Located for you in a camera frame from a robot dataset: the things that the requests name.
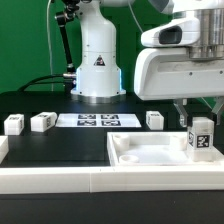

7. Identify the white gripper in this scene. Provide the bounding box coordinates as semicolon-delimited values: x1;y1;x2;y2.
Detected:
134;48;224;127

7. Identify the white square table top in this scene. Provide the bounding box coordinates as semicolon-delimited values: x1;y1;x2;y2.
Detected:
107;132;224;166

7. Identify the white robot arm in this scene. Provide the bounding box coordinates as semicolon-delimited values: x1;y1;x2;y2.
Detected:
65;0;224;126

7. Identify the white sheet with fiducial markers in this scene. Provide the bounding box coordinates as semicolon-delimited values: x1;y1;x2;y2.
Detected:
56;113;141;128

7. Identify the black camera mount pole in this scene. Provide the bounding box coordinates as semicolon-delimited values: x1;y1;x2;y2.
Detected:
54;0;81;79

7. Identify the white thin cable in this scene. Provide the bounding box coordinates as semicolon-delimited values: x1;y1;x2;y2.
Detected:
46;0;56;92

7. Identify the black cable bundle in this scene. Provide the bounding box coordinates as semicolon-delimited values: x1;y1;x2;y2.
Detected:
16;73;77;92

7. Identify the white workspace frame wall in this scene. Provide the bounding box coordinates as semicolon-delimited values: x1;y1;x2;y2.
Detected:
0;134;224;195

